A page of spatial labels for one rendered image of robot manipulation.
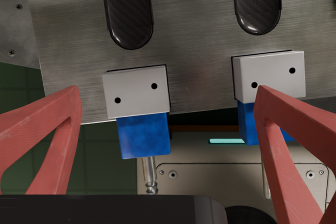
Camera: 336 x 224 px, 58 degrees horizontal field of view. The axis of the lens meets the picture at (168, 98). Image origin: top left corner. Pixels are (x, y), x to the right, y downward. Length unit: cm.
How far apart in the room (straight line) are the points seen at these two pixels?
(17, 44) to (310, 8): 28
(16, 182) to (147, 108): 115
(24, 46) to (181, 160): 64
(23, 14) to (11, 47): 4
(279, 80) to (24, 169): 117
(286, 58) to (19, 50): 26
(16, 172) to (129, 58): 112
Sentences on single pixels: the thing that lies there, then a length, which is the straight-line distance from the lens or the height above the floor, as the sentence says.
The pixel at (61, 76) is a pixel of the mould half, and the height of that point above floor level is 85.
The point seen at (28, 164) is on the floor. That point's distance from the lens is 132.
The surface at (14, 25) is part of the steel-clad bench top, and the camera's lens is 36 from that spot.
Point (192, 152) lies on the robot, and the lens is 90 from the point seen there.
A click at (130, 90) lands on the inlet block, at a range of 24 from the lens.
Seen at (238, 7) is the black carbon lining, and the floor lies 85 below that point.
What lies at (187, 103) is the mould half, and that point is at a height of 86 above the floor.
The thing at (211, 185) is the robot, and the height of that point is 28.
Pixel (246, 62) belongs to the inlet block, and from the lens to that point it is 24.
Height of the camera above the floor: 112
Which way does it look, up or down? 81 degrees down
